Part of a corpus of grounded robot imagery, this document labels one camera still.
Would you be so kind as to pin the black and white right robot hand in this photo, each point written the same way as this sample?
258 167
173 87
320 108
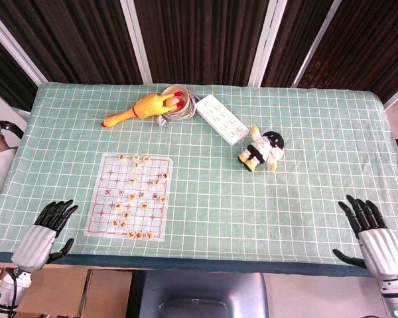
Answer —
381 245

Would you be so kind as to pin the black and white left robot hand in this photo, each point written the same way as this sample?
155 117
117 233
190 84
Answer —
36 242

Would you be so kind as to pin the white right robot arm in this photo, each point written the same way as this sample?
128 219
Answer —
396 298

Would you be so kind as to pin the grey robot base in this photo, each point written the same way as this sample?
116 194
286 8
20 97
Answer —
202 295

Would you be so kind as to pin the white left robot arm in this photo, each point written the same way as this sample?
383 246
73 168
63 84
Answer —
3 291

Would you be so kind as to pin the round wooden xiangqi piece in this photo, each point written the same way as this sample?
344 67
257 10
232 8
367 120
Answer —
157 181
147 159
136 156
131 234
132 181
145 206
121 157
163 199
136 164
132 197
118 205
114 223
123 225
149 236
139 235
127 215
166 175

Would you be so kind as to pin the brown cardboard box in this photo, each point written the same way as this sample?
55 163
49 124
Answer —
73 291

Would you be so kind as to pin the translucent xiangqi board sheet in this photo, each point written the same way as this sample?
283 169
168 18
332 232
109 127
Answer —
129 212

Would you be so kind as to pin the black chair armrest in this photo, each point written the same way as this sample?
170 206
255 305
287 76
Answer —
11 127

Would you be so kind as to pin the green checked tablecloth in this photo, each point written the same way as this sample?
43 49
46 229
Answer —
238 205

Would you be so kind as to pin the black and white plush doll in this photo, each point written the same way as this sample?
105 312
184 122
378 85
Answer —
263 149

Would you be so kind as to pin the dark slatted partition panel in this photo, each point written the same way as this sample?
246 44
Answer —
202 39
348 43
3 73
69 36

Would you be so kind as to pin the yellow rubber chicken toy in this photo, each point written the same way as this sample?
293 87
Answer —
146 107

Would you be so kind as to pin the white power strip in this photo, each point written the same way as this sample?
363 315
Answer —
222 119

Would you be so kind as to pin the beige round bowl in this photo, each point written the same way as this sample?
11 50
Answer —
182 92

